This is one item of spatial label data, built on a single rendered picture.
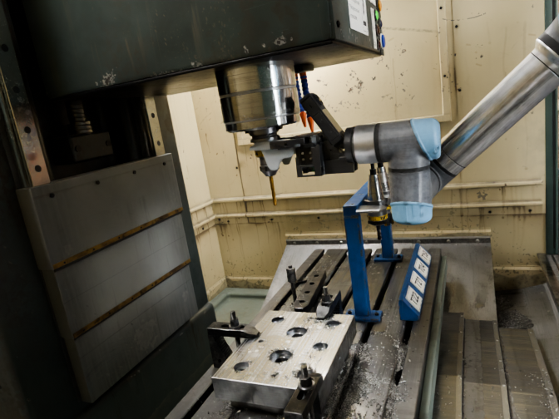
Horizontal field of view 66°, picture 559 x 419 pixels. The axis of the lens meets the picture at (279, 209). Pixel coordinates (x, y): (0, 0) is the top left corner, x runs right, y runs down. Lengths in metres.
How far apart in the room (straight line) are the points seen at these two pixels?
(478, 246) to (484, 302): 0.28
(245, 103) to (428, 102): 1.11
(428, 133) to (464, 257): 1.13
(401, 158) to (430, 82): 1.04
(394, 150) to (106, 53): 0.58
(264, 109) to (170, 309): 0.73
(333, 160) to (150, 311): 0.70
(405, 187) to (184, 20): 0.50
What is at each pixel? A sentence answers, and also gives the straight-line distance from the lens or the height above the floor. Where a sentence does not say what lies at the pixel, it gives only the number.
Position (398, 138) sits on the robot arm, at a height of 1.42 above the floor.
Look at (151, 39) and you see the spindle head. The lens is 0.90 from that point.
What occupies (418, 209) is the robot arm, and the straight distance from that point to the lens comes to 0.83.
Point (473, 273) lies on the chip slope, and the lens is 1.82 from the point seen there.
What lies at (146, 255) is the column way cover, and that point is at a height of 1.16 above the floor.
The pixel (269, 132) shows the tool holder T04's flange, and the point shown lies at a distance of 0.89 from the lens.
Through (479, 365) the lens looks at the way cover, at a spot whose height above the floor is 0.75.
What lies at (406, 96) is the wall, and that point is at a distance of 1.84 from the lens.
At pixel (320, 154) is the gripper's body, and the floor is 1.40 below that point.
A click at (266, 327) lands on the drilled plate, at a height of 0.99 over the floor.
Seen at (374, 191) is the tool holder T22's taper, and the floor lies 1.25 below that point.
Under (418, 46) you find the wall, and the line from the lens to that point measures 1.84.
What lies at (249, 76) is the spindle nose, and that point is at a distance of 0.84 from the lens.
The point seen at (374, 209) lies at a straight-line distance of 1.13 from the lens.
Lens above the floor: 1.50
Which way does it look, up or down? 13 degrees down
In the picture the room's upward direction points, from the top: 9 degrees counter-clockwise
